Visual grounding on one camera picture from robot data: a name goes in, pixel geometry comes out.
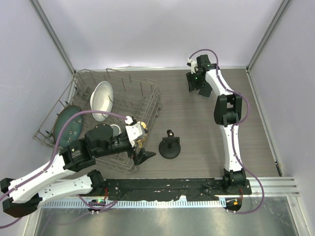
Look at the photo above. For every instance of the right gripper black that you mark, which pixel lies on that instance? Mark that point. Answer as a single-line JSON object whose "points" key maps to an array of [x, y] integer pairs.
{"points": [[191, 84]]}

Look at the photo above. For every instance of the black phone stand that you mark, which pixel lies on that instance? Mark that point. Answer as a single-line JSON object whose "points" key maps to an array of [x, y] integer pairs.
{"points": [[169, 147]]}

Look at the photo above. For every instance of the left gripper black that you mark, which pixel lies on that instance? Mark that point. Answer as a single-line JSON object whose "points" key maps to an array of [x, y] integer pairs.
{"points": [[142, 155]]}

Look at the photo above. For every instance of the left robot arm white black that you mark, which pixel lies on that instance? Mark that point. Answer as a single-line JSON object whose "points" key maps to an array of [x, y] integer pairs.
{"points": [[43, 185]]}

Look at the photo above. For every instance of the teal plate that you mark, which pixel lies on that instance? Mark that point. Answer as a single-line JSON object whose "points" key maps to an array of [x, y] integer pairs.
{"points": [[72, 130]]}

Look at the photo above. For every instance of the dark grey mug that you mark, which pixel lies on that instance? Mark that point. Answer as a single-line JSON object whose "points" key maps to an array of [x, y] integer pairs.
{"points": [[116, 129]]}

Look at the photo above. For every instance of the grey wire dish rack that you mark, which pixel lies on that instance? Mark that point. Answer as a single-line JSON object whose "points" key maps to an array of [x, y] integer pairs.
{"points": [[139, 99]]}

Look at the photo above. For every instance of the yellow cup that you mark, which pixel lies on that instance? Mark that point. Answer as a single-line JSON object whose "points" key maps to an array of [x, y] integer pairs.
{"points": [[141, 142]]}

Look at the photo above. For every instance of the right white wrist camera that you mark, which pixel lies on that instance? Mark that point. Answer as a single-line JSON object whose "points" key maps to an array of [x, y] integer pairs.
{"points": [[193, 66]]}

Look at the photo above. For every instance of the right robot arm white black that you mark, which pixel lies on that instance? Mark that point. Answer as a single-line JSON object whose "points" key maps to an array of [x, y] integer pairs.
{"points": [[206, 78]]}

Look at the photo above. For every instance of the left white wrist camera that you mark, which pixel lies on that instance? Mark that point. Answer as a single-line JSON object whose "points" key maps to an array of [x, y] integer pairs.
{"points": [[135, 131]]}

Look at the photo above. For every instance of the white slotted cable duct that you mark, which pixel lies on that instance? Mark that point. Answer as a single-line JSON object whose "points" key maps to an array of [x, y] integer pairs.
{"points": [[181, 203]]}

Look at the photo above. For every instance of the black smartphone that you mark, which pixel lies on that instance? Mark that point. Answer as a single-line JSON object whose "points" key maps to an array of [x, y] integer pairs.
{"points": [[205, 91]]}

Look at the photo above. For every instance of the white plate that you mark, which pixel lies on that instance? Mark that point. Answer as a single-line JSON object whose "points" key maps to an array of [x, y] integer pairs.
{"points": [[102, 97]]}

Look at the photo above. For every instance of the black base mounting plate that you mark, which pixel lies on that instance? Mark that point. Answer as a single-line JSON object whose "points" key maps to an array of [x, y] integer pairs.
{"points": [[170, 189]]}

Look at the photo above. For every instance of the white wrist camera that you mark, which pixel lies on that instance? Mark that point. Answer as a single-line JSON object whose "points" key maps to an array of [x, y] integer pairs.
{"points": [[193, 66], [135, 131]]}

